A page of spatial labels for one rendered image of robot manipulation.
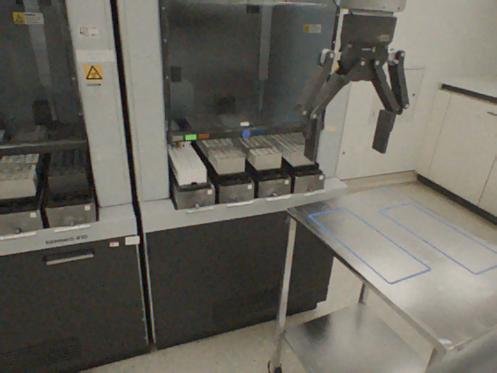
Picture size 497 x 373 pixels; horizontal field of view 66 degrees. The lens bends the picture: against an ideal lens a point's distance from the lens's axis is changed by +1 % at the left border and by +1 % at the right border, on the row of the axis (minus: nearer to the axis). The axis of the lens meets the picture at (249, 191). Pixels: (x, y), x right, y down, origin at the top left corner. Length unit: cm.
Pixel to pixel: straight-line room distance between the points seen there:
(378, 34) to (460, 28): 296
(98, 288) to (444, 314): 110
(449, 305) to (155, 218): 92
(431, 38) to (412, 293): 259
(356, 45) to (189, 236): 101
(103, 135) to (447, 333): 108
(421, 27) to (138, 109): 242
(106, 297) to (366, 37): 126
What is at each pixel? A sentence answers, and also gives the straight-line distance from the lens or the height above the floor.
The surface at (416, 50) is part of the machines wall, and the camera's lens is 328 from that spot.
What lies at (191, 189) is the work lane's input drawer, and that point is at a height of 81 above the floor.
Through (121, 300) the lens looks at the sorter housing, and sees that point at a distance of 155.
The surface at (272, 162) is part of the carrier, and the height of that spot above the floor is 84.
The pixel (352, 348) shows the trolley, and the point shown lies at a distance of 156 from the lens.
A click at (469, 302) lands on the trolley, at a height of 82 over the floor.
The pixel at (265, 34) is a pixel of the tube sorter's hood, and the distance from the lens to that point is 134.
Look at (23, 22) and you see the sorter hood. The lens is 124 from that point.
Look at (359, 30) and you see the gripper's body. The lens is 58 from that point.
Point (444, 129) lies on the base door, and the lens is 347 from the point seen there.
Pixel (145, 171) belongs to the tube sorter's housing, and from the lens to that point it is 137.
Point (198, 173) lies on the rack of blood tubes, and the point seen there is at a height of 85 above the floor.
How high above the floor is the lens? 142
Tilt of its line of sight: 27 degrees down
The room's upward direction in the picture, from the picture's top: 3 degrees clockwise
